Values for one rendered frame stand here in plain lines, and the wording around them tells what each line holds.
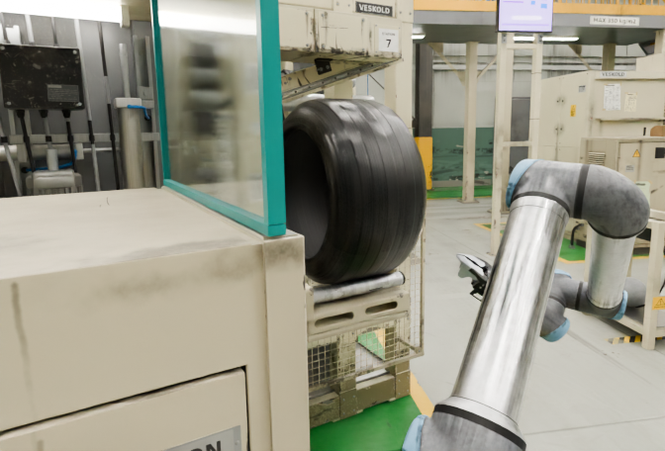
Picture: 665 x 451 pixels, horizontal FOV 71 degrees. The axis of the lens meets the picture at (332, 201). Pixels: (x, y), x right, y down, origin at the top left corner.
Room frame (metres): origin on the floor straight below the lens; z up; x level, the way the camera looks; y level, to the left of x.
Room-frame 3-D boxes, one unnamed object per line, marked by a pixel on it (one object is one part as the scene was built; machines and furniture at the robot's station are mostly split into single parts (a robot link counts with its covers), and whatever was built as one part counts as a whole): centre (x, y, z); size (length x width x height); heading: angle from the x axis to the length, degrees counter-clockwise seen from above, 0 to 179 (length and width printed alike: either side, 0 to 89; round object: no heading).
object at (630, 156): (5.09, -3.31, 0.62); 0.91 x 0.58 x 1.25; 99
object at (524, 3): (4.92, -1.97, 2.60); 0.60 x 0.05 x 0.55; 99
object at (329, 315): (1.35, -0.06, 0.84); 0.36 x 0.09 x 0.06; 119
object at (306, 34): (1.79, 0.04, 1.71); 0.61 x 0.25 x 0.15; 119
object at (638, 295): (3.01, -2.05, 0.40); 0.60 x 0.35 x 0.80; 9
